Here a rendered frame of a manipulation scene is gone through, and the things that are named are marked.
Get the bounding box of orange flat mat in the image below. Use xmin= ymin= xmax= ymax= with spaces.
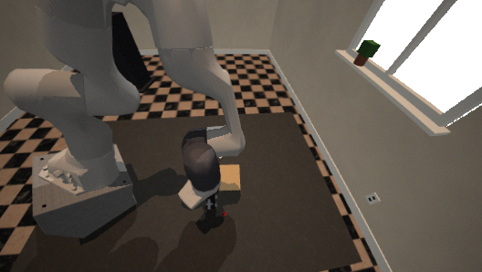
xmin=219 ymin=164 xmax=240 ymax=191

